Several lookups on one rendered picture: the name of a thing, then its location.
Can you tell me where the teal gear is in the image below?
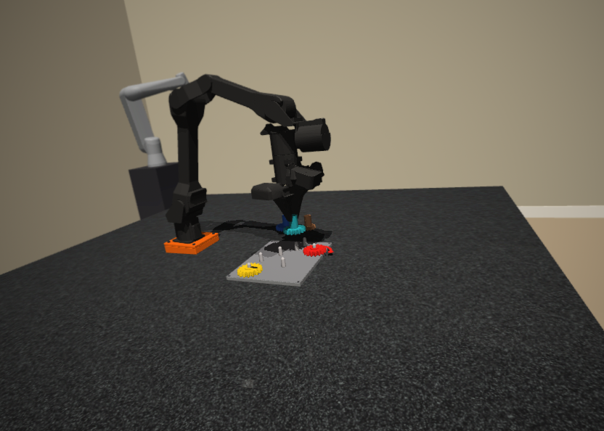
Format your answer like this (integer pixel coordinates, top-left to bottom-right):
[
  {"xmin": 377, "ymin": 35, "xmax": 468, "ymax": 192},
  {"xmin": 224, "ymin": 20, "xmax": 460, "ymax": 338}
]
[{"xmin": 283, "ymin": 214, "xmax": 306, "ymax": 235}]

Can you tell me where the yellow gear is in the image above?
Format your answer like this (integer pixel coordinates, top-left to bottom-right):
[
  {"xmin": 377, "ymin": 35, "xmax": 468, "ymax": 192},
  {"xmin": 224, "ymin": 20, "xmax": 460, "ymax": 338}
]
[{"xmin": 237, "ymin": 263, "xmax": 263, "ymax": 278}]

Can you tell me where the dark blue gear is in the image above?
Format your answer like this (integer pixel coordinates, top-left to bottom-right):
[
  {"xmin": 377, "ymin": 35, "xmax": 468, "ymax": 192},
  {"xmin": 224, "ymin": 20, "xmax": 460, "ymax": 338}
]
[{"xmin": 276, "ymin": 215, "xmax": 290, "ymax": 231}]

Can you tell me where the dark brown gear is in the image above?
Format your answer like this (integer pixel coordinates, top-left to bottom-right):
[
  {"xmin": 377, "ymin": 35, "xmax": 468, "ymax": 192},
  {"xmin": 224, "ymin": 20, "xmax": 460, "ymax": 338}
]
[{"xmin": 304, "ymin": 215, "xmax": 316, "ymax": 231}]

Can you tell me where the red gear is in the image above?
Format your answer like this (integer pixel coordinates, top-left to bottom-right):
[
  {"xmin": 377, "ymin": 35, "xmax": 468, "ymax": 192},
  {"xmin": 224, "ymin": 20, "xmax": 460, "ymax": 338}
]
[{"xmin": 303, "ymin": 245, "xmax": 327, "ymax": 256}]

